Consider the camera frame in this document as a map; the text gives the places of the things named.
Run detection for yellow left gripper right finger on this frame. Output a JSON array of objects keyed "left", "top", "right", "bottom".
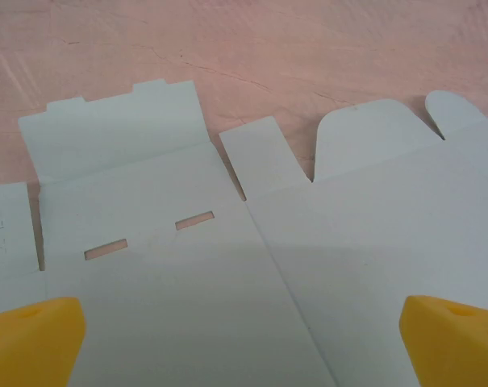
[{"left": 399, "top": 294, "right": 488, "bottom": 387}]

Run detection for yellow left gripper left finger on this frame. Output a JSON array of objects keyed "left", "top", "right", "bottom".
[{"left": 0, "top": 297, "right": 87, "bottom": 387}]

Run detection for pale blue paper box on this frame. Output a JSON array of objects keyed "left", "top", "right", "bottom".
[{"left": 0, "top": 79, "right": 488, "bottom": 387}]

